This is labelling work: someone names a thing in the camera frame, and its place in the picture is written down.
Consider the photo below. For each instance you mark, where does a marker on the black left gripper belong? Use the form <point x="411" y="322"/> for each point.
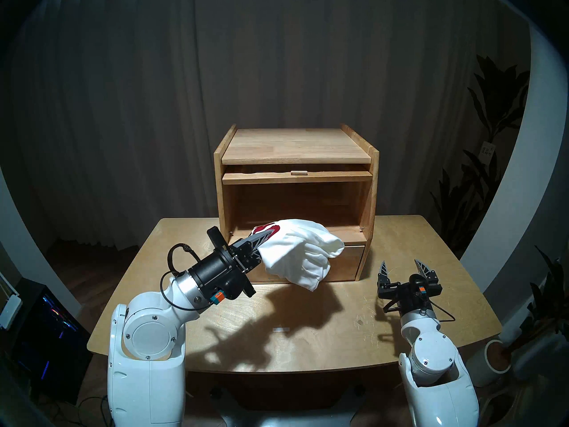
<point x="213" y="270"/>

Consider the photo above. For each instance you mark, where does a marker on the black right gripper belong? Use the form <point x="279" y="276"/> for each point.
<point x="389" y="290"/>

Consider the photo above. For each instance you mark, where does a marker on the white shirt with red print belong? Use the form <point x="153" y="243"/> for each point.
<point x="302" y="252"/>

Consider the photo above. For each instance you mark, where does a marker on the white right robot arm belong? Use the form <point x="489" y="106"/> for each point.
<point x="438" y="386"/>

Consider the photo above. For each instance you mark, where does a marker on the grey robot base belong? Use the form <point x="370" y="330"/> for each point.
<point x="289" y="417"/>

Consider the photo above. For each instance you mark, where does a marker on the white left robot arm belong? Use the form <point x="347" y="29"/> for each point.
<point x="146" y="341"/>

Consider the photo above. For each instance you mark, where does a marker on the wooden drawer with knob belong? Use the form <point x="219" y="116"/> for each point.
<point x="349" y="263"/>

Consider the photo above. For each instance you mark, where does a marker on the wooden sliding panel with knob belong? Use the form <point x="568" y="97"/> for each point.
<point x="258" y="178"/>

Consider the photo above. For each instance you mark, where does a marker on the wooden cabinet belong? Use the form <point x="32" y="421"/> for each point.
<point x="293" y="146"/>

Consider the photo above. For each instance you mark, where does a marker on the white round plant pot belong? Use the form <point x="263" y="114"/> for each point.
<point x="489" y="368"/>

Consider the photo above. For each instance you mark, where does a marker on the white paper plant tag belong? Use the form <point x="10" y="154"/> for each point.
<point x="487" y="150"/>

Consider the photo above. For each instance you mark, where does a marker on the grey curtain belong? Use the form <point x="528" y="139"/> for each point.
<point x="266" y="52"/>

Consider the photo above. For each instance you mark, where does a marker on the tall dark leafy plant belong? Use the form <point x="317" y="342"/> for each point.
<point x="498" y="97"/>

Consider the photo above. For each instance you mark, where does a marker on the black computer tower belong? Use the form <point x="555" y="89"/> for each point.
<point x="49" y="341"/>

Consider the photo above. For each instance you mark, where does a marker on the white box device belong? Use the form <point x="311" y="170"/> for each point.
<point x="10" y="310"/>

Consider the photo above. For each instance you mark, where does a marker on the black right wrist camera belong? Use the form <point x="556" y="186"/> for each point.
<point x="418" y="286"/>

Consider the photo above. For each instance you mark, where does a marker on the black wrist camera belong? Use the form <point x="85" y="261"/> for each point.
<point x="235" y="288"/>
<point x="418" y="286"/>

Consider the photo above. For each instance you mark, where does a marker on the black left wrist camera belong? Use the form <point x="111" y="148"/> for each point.
<point x="235" y="288"/>

